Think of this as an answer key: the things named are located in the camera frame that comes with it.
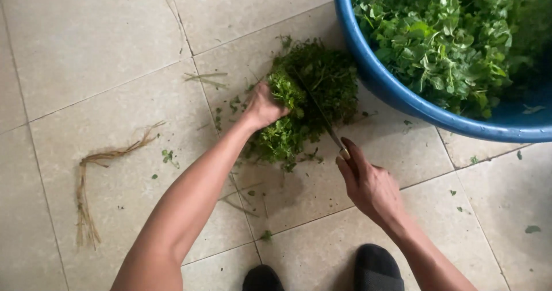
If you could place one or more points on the blue plastic basin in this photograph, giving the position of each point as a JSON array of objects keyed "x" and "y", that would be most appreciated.
[{"x": 401, "y": 97}]

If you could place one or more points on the person's right hand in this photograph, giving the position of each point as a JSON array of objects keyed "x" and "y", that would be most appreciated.
[{"x": 371, "y": 189}]

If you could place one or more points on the heap of green leaves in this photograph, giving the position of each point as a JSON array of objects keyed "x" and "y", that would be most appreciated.
[{"x": 448, "y": 41}]

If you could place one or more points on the person's black shoe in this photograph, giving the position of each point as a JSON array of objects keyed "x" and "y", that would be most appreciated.
[
  {"x": 378, "y": 268},
  {"x": 263, "y": 279}
]

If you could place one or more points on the bunch of green leafy herbs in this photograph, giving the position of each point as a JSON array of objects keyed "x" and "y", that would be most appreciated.
[{"x": 308, "y": 103}]

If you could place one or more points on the person's left fingers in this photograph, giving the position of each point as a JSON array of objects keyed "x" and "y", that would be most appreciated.
[{"x": 272, "y": 99}]

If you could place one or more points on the dry straw tie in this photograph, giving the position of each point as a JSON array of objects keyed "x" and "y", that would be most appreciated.
[{"x": 97, "y": 179}]

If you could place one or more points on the pale dry grass stalk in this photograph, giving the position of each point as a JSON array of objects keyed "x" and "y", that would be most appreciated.
[{"x": 207, "y": 78}]

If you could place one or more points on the person's left hand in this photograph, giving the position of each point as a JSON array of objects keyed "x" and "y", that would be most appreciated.
[{"x": 261, "y": 107}]

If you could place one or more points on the person's black right shoe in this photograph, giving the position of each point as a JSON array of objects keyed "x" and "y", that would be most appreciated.
[{"x": 378, "y": 268}]

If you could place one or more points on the person's black left shoe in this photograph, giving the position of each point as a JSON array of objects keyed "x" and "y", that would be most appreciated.
[{"x": 263, "y": 279}]

